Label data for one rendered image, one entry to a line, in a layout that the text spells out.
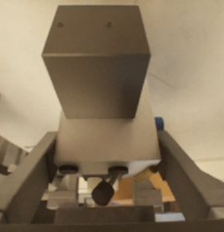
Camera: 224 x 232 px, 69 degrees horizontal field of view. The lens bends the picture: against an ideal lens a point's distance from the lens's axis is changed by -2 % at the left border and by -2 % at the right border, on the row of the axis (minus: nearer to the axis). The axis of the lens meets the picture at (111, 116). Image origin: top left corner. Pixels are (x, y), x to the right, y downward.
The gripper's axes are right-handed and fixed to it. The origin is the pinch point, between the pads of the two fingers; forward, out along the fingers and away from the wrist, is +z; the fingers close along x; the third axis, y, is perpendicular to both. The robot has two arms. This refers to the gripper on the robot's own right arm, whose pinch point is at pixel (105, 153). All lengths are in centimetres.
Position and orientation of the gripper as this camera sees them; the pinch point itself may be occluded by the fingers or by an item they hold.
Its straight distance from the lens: 28.7
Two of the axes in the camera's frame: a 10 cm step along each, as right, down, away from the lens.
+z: -0.2, -8.4, 5.4
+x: -10.0, 0.1, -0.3
